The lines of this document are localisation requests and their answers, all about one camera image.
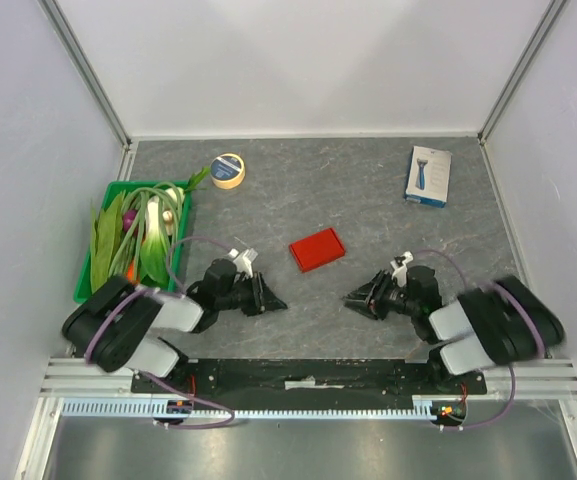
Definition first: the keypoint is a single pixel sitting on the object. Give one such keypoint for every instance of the purple onion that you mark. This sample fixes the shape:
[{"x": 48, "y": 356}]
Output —
[{"x": 128, "y": 219}]

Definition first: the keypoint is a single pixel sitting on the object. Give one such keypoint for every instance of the green long beans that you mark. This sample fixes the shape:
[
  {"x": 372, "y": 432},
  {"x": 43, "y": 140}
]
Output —
[{"x": 128, "y": 245}]

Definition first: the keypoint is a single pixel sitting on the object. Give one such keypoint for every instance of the green leafy vegetables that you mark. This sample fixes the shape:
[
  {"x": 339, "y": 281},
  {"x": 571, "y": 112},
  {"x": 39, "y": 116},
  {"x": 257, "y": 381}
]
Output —
[{"x": 105, "y": 236}]

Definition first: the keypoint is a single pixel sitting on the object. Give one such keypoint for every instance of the razor package box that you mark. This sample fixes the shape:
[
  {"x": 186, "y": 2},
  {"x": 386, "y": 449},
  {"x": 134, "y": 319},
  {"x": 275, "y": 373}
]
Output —
[{"x": 428, "y": 177}]

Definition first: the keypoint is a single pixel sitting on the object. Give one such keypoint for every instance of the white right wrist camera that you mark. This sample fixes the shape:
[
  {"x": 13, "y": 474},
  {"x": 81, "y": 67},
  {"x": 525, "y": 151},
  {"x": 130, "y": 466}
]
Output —
[{"x": 399, "y": 267}]

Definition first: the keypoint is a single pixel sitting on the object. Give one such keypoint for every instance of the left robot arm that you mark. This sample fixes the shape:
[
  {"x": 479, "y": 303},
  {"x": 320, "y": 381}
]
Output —
[{"x": 120, "y": 325}]

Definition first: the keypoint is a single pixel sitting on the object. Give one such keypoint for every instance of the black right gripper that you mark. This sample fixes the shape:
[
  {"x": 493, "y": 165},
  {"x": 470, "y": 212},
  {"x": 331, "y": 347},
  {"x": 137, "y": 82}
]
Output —
[{"x": 378, "y": 293}]

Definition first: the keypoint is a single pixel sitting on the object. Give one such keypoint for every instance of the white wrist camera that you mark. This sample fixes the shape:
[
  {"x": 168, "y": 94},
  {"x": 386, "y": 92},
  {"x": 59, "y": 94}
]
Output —
[
  {"x": 399, "y": 267},
  {"x": 243, "y": 260}
]

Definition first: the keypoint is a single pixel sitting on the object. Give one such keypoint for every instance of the red paper box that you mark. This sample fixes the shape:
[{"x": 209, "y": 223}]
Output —
[{"x": 317, "y": 250}]

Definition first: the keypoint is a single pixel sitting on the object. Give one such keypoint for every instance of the bok choy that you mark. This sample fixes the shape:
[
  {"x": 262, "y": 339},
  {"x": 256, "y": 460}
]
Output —
[{"x": 155, "y": 245}]

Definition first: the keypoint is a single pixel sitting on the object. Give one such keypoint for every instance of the green plastic tray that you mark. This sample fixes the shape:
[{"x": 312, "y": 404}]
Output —
[{"x": 118, "y": 240}]

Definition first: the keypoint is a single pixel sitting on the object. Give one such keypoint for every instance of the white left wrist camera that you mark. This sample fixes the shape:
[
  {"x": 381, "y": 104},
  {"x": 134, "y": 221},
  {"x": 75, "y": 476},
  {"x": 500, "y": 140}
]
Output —
[{"x": 243, "y": 260}]

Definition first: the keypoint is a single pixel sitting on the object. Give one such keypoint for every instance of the white mushroom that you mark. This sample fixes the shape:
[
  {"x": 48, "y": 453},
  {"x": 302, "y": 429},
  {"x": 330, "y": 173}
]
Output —
[{"x": 168, "y": 217}]

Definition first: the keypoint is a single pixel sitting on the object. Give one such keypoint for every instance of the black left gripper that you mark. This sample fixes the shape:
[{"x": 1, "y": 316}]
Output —
[{"x": 262, "y": 296}]

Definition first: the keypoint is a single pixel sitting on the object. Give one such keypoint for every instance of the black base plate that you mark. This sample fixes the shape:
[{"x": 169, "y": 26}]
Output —
[{"x": 317, "y": 384}]

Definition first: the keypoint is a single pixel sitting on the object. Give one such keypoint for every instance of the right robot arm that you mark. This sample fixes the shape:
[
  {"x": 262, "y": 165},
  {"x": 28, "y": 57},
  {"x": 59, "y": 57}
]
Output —
[{"x": 482, "y": 328}]

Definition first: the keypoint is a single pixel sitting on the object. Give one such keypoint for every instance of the orange carrot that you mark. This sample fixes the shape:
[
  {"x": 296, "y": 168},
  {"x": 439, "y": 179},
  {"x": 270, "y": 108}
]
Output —
[{"x": 131, "y": 273}]

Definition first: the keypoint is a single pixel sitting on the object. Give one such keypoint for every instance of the masking tape roll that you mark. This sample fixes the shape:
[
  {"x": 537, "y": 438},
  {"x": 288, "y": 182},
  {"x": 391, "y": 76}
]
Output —
[{"x": 227, "y": 171}]

